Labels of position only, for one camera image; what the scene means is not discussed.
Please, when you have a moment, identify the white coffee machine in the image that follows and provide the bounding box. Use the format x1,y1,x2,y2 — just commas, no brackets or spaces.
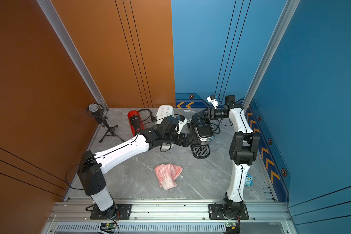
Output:
156,105,174,124

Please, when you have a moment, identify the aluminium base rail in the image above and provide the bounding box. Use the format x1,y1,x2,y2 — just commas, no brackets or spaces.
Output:
47,199,292,223

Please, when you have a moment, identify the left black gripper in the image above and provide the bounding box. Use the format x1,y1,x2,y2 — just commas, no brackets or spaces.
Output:
162,132,195,147

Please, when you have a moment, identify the black machine power cable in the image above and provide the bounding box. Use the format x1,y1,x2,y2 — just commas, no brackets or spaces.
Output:
210,115,234,135

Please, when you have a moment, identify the black coffee machine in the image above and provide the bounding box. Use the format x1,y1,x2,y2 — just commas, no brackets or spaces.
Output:
189,114,215,160

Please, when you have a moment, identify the black microphone on tripod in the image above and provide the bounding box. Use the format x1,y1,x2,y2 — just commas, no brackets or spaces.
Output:
86,103,124,143

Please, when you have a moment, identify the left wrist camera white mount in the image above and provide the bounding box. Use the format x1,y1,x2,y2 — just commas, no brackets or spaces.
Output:
177,115,187,134

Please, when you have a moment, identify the red Nespresso coffee machine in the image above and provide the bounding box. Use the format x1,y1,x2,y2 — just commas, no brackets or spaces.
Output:
127,110,144,136

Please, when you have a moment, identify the black coiled power cable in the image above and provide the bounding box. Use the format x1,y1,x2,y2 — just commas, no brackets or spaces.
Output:
138,109,157,123

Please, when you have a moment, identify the pink towel cloth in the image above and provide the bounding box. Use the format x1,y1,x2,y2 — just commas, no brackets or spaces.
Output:
155,163,183,190

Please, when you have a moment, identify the blue owl toy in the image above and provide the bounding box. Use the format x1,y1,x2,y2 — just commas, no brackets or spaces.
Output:
245,175,253,187

